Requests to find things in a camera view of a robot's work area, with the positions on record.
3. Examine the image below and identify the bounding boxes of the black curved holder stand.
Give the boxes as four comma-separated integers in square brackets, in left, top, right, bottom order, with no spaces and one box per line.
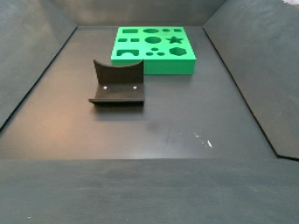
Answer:
[88,60,145,105]

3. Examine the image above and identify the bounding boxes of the green shape sorter block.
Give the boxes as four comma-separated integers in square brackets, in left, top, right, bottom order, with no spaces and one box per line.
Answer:
[111,26,196,75]

